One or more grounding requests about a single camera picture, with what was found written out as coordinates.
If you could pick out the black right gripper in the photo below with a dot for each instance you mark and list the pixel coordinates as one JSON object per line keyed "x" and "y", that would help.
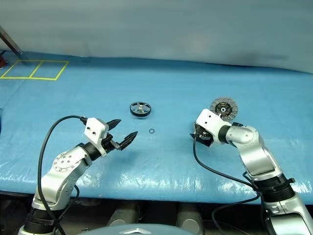
{"x": 204, "y": 138}

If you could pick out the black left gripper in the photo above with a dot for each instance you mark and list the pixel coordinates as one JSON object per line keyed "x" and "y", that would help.
{"x": 110, "y": 144}

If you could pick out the black rotor with silver spokes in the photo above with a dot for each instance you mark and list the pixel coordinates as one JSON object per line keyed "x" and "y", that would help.
{"x": 140, "y": 108}

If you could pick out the grey round motor end disc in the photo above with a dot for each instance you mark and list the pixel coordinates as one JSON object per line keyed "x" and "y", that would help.
{"x": 231, "y": 106}

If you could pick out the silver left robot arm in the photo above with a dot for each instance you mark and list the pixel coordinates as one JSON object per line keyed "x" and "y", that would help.
{"x": 63, "y": 169}

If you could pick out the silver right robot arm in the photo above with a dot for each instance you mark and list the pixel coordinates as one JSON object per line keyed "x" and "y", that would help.
{"x": 254, "y": 156}

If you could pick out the blue plastic table cover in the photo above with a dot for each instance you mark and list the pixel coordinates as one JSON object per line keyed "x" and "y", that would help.
{"x": 171, "y": 159}

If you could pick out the grey rounded cylinder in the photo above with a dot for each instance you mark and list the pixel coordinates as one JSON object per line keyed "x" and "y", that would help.
{"x": 123, "y": 215}
{"x": 189, "y": 216}

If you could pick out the grey robot torso with logo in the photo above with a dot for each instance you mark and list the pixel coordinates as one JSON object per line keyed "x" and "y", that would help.
{"x": 137, "y": 230}

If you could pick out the yellow tape double square outline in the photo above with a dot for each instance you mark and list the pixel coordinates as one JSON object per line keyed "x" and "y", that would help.
{"x": 31, "y": 78}

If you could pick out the pale plastic backdrop sheet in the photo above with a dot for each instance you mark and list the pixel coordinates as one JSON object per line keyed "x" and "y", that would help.
{"x": 156, "y": 27}

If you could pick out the red object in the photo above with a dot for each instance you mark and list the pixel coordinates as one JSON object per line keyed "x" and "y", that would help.
{"x": 2, "y": 61}

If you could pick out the grey metal stand leg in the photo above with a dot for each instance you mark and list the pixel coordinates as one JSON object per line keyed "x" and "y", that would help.
{"x": 11, "y": 41}

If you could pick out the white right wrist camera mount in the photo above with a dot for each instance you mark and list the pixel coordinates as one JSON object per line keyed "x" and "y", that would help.
{"x": 211, "y": 122}

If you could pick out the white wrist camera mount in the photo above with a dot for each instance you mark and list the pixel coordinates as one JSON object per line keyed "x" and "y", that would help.
{"x": 94, "y": 129}
{"x": 211, "y": 122}

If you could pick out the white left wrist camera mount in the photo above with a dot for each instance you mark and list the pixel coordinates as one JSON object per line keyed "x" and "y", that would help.
{"x": 94, "y": 129}

